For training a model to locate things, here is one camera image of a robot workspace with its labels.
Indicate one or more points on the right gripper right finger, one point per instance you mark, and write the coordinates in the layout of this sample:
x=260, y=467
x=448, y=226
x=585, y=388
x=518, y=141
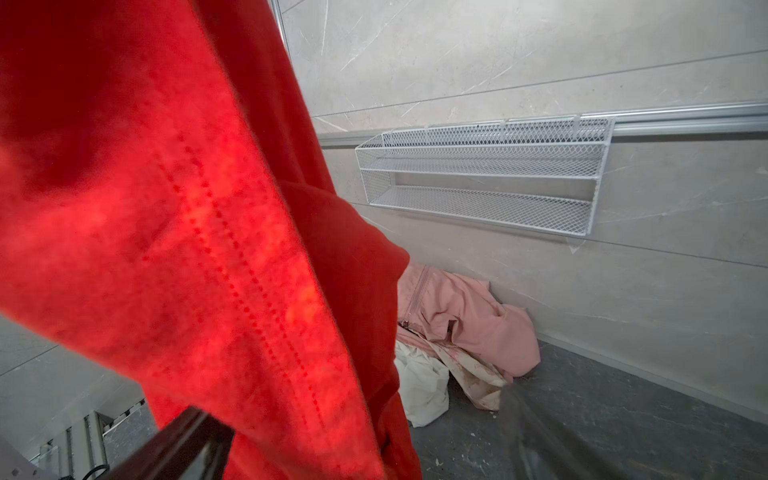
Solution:
x=539, y=447

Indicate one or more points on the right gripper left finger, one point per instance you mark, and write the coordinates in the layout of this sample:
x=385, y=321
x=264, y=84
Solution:
x=195, y=445

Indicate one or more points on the red cloth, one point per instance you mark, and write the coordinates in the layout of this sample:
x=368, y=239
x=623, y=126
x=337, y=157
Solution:
x=167, y=212

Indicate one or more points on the cream patterned cloth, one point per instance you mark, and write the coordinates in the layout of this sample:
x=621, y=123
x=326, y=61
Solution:
x=480, y=382

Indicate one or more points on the white cloth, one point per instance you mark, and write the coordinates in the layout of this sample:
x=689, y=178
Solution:
x=423, y=385

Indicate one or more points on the pink garment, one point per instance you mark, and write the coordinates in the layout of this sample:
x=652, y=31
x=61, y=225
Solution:
x=445, y=307

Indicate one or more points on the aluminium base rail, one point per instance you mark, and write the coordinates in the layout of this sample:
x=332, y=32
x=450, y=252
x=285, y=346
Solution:
x=95, y=443

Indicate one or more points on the white wire mesh basket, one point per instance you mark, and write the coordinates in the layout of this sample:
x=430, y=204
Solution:
x=541, y=175

